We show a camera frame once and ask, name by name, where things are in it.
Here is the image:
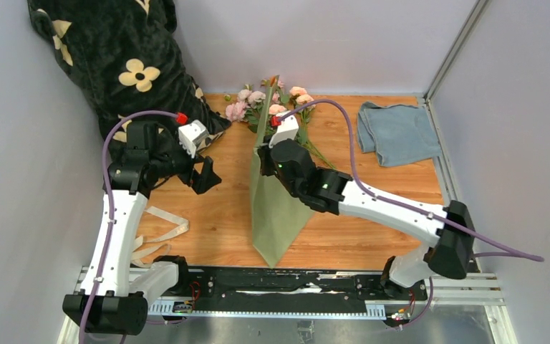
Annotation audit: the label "peach green wrapping paper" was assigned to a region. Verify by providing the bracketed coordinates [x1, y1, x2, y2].
[250, 75, 314, 268]

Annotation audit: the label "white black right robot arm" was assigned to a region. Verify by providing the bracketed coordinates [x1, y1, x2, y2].
[258, 139, 475, 300]

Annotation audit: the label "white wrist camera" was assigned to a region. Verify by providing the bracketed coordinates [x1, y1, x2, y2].
[269, 112, 299, 148]
[178, 120, 208, 158]

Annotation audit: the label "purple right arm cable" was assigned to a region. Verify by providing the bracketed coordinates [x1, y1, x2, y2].
[271, 98, 546, 263]

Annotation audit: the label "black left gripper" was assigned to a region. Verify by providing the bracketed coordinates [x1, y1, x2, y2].
[151, 135, 222, 194]

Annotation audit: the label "cream ribbon strap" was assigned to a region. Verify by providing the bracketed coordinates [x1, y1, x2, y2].
[130, 206, 190, 269]

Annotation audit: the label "black floral plush blanket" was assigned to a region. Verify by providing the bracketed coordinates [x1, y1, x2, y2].
[27, 1, 231, 149]

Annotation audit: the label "pink fake flower bunch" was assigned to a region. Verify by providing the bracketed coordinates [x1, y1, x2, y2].
[224, 80, 335, 168]

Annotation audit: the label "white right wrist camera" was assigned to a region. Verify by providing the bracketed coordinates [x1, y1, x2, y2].
[269, 112, 299, 148]

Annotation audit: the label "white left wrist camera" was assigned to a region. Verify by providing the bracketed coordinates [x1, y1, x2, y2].
[178, 120, 208, 158]

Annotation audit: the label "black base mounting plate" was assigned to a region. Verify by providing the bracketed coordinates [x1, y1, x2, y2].
[145, 265, 429, 315]

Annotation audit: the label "aluminium frame rails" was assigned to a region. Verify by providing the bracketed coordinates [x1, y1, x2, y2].
[57, 265, 518, 344]

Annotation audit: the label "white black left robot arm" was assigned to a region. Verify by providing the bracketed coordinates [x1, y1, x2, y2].
[62, 119, 191, 336]

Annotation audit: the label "light blue denim cloth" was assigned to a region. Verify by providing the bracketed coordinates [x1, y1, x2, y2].
[357, 102, 442, 168]

